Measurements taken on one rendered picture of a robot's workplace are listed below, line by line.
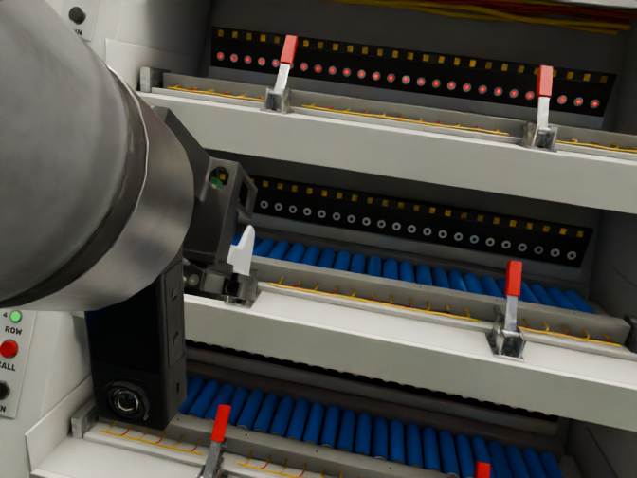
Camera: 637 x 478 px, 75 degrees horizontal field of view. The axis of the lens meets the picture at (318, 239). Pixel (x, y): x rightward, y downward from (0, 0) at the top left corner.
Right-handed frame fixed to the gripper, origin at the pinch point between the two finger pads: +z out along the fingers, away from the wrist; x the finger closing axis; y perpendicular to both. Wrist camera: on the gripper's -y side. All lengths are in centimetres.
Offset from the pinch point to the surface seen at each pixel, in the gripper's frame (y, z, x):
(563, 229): 15.7, 17.1, -35.8
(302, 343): -3.6, 5.9, -7.2
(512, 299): 4.5, 6.0, -26.6
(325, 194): 15.2, 17.3, -5.3
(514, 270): 7.3, 6.1, -26.5
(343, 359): -4.4, 6.3, -11.5
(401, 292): 3.5, 10.2, -16.4
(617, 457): -9.5, 15.3, -42.6
